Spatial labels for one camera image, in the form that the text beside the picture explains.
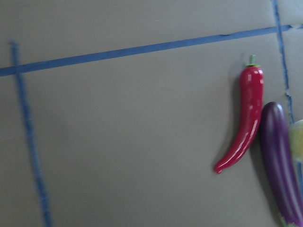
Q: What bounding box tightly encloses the red chili pepper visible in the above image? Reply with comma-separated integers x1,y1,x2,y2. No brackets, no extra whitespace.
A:
214,55,264,174

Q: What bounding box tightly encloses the purple eggplant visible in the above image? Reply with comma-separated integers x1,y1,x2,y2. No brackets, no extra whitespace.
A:
260,102,303,227

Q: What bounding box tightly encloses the cut pink peach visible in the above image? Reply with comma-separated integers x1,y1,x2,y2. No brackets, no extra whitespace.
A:
288,120,303,163

